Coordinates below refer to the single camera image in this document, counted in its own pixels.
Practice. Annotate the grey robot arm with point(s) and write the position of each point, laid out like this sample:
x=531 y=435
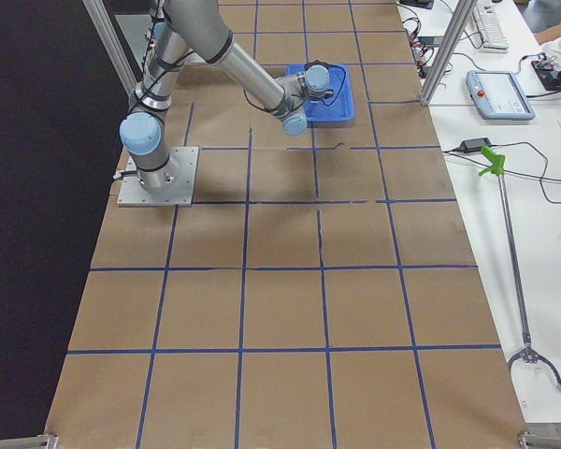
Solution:
x=194 y=37

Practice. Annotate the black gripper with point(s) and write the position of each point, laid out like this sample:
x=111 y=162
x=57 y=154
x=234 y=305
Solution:
x=328 y=95

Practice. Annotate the aluminium frame post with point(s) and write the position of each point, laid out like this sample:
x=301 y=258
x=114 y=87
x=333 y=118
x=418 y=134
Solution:
x=452 y=34

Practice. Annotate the black power adapter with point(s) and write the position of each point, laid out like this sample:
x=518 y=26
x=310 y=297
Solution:
x=473 y=145

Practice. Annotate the teach pendant tablet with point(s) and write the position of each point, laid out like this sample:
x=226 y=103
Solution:
x=497 y=95

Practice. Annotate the green handled reach grabber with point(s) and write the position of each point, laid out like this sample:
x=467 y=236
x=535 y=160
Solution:
x=527 y=353

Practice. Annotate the blue plastic tray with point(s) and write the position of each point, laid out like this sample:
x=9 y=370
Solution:
x=336 y=100

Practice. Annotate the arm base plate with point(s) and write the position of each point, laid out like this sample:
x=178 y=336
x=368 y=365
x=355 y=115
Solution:
x=169 y=186

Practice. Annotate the white keyboard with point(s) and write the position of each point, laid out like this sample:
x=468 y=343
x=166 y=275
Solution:
x=488 y=25

